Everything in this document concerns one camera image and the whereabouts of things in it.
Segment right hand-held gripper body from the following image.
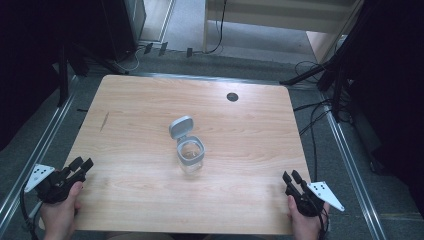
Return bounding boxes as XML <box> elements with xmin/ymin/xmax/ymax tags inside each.
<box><xmin>285</xmin><ymin>181</ymin><xmax>346</xmax><ymax>218</ymax></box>

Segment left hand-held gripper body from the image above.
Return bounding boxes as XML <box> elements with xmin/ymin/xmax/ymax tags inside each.
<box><xmin>23</xmin><ymin>163</ymin><xmax>85</xmax><ymax>205</ymax></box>

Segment person's right hand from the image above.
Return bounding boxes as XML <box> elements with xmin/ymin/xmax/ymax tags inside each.
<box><xmin>287</xmin><ymin>195</ymin><xmax>331</xmax><ymax>240</ymax></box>

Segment person's left hand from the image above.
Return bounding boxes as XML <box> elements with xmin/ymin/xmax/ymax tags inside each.
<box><xmin>39</xmin><ymin>181</ymin><xmax>85</xmax><ymax>240</ymax></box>

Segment black metal stand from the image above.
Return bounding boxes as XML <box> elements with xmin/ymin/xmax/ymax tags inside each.
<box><xmin>55</xmin><ymin>41</ymin><xmax>72</xmax><ymax>108</ymax></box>

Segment clear jar with grey lid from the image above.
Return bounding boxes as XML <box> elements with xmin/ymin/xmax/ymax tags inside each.
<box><xmin>168</xmin><ymin>115</ymin><xmax>206</xmax><ymax>175</ymax></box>

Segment black tripod stand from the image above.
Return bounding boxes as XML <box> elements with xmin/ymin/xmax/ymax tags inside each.
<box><xmin>279</xmin><ymin>0</ymin><xmax>371</xmax><ymax>123</ymax></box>

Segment black cabinet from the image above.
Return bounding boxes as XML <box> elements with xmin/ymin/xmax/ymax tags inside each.
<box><xmin>99</xmin><ymin>0</ymin><xmax>148</xmax><ymax>62</ymax></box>

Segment white shelf unit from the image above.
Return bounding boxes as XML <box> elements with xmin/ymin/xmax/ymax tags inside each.
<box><xmin>202</xmin><ymin>0</ymin><xmax>365</xmax><ymax>54</ymax></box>

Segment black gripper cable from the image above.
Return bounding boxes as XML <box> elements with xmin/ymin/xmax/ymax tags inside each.
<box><xmin>19</xmin><ymin>188</ymin><xmax>40</xmax><ymax>240</ymax></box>
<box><xmin>316</xmin><ymin>204</ymin><xmax>332</xmax><ymax>240</ymax></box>

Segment metal floor rail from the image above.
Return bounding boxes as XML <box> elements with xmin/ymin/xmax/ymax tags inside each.
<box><xmin>319</xmin><ymin>93</ymin><xmax>388</xmax><ymax>240</ymax></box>
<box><xmin>0</xmin><ymin>75</ymin><xmax>80</xmax><ymax>232</ymax></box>
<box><xmin>138</xmin><ymin>71</ymin><xmax>319</xmax><ymax>90</ymax></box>

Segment black floor cables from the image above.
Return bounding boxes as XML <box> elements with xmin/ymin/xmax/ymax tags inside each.
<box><xmin>292</xmin><ymin>59</ymin><xmax>354</xmax><ymax>183</ymax></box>

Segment white floor cable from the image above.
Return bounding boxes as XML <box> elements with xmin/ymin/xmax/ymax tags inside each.
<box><xmin>114</xmin><ymin>46</ymin><xmax>145</xmax><ymax>75</ymax></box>

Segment black hanging cable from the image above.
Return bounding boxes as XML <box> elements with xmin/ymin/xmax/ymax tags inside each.
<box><xmin>201</xmin><ymin>0</ymin><xmax>228</xmax><ymax>55</ymax></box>

